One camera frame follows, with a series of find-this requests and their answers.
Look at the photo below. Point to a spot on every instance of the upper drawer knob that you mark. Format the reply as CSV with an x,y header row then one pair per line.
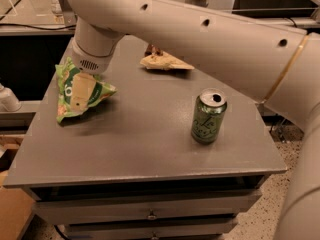
x,y
151,216

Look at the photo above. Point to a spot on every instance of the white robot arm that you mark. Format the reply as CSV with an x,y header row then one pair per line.
x,y
275,65

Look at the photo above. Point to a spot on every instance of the green rice chip bag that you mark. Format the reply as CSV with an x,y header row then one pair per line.
x,y
65,73

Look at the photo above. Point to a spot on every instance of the brown chip bag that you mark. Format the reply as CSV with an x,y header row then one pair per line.
x,y
155,58

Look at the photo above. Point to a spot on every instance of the white pipe fitting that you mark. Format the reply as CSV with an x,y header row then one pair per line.
x,y
8,99

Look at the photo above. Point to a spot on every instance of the grey drawer cabinet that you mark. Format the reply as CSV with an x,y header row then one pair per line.
x,y
100,175

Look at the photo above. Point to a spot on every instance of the cardboard box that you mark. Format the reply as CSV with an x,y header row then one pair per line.
x,y
15,205

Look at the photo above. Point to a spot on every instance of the grey metal bracket left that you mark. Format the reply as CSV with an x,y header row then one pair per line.
x,y
67,13

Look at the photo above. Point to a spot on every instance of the green soda can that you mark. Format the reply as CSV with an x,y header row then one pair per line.
x,y
209,110

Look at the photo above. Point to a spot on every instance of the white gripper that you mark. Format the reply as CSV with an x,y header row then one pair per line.
x,y
89,61

